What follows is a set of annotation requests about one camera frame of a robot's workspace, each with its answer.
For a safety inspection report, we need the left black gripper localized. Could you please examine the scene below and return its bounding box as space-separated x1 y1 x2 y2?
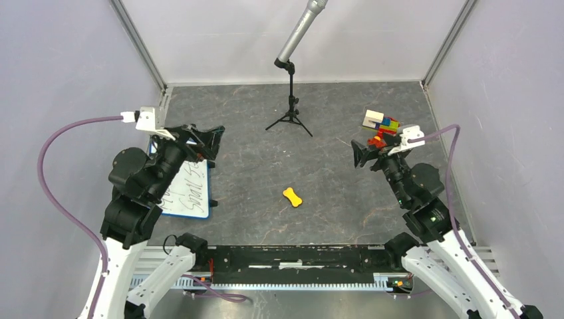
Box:
150 121 225 199

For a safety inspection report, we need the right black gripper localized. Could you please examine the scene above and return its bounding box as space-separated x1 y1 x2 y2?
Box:
350 132 410 206

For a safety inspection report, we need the blue framed whiteboard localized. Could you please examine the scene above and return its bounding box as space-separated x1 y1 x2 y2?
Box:
159 160 215 219

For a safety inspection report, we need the yellow bone-shaped eraser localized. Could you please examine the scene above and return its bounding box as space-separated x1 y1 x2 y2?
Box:
283 187 303 208

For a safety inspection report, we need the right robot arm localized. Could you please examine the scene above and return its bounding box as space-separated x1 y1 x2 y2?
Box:
351 140 543 318

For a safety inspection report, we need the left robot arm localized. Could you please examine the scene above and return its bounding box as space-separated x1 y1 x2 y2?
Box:
80 124 225 318

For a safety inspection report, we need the red toy block car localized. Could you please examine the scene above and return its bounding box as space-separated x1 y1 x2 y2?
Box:
367 135 387 149

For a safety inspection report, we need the colourful toy block stack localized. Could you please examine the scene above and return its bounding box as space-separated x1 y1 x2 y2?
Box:
362 110 400 135

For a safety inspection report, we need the black tripod mic stand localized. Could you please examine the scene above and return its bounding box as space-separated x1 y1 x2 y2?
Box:
265 58 313 137

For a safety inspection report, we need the silver microphone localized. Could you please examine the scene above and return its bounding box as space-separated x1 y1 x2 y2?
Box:
275 0 328 68

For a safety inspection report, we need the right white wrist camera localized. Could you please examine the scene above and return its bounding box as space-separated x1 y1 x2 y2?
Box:
386 125 426 155

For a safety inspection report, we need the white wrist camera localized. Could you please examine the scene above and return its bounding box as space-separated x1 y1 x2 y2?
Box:
386 125 426 155
120 106 176 140

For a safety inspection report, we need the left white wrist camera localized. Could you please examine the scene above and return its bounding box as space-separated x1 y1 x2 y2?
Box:
120 106 176 140

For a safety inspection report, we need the white cable duct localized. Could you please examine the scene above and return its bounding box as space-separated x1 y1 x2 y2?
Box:
170 275 408 293

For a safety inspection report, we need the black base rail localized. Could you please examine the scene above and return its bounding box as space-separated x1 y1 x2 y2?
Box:
192 245 406 284

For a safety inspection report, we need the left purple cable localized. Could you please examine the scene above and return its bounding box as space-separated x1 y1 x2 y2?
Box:
37 115 124 319

